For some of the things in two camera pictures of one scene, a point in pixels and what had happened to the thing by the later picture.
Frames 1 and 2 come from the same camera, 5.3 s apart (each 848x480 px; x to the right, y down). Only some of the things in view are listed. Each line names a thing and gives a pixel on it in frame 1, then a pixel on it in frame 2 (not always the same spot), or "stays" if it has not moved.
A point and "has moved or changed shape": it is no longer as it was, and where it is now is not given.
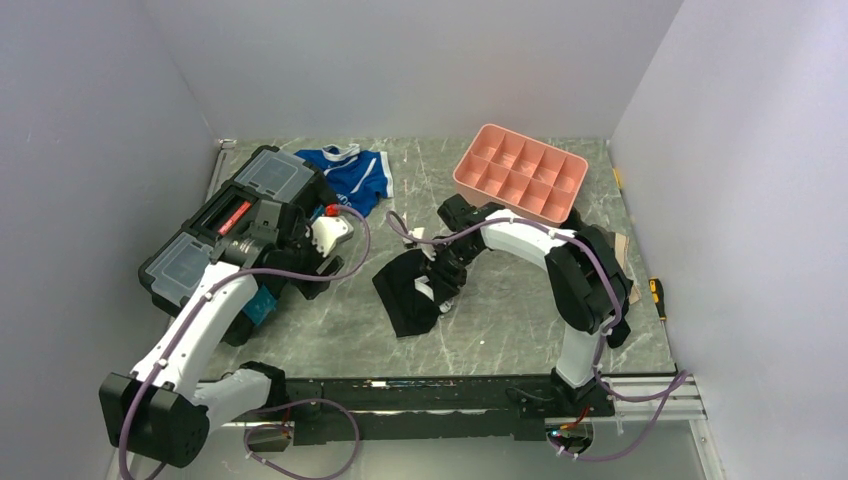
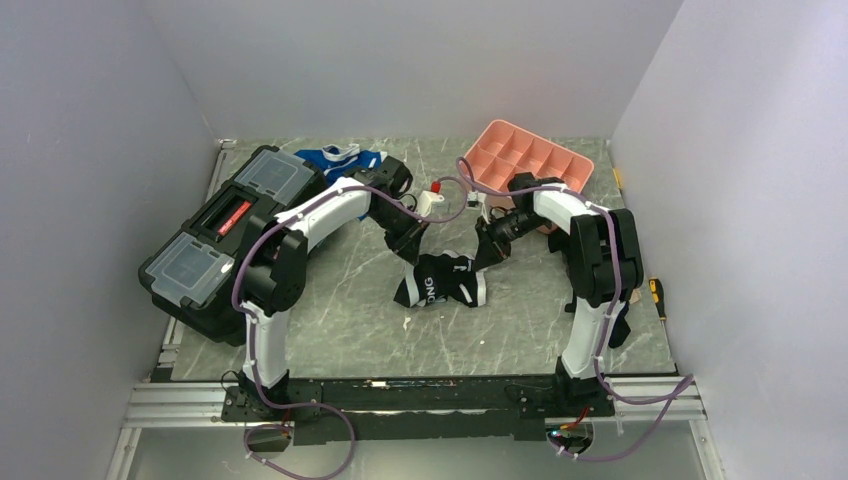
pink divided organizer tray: (503, 169) stays
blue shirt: (356, 178) stays
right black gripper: (444, 282) → (492, 249)
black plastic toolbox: (268, 174) stays
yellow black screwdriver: (657, 292) stays
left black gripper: (331, 268) → (407, 246)
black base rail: (429, 409) stays
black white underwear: (406, 292) has moved or changed shape
